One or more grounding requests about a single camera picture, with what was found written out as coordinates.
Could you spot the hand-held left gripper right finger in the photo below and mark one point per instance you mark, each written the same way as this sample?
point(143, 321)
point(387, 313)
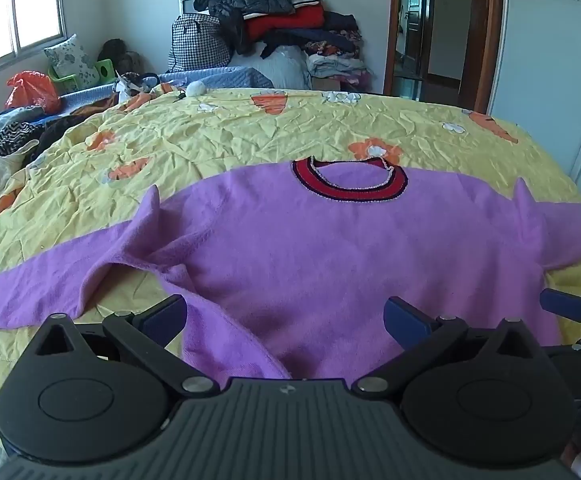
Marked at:
point(408, 322)

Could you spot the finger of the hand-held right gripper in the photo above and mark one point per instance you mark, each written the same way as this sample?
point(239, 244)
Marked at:
point(565, 305)

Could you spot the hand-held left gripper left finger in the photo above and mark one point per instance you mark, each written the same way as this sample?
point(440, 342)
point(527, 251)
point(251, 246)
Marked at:
point(164, 317)

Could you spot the purple sweater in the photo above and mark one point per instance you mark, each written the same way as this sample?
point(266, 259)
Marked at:
point(320, 260)

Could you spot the stack of folded clothes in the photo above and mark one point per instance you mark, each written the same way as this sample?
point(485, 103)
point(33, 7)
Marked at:
point(338, 70)

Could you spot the yellow carrot print quilt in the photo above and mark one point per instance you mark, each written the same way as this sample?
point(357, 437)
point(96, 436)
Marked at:
point(245, 130)

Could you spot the white fluffy ball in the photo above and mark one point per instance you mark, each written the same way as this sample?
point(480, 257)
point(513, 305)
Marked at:
point(196, 88)

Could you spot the black white zigzag cloth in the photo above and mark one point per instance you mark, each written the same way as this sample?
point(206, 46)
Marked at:
point(5, 140)

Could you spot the white wardrobe door flower stickers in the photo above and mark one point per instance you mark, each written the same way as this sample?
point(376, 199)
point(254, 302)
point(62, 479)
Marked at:
point(545, 60)

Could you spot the blue quilted blanket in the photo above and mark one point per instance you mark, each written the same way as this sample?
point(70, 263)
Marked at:
point(230, 77)

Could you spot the green plastic stool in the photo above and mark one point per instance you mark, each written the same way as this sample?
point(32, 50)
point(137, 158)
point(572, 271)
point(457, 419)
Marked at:
point(103, 67)

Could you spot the orange plastic bag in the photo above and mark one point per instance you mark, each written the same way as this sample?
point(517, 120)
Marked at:
point(30, 92)

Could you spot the dark brown plush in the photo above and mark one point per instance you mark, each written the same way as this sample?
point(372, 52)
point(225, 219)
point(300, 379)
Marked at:
point(120, 55)

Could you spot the floral pillow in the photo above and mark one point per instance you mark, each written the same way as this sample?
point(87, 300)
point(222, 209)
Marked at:
point(73, 60)

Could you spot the houndstooth bag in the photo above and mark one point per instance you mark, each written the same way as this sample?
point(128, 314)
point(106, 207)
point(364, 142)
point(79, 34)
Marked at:
point(195, 45)

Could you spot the light grey bundle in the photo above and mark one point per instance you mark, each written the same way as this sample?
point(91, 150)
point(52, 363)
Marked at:
point(280, 67)

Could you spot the wooden door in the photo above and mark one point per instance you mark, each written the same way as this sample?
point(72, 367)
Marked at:
point(480, 25)

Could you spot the red folded garment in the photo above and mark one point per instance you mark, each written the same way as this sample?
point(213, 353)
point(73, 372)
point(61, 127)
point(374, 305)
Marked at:
point(290, 22)

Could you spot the white frame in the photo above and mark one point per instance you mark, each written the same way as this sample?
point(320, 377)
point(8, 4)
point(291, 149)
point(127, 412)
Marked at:
point(188, 5)

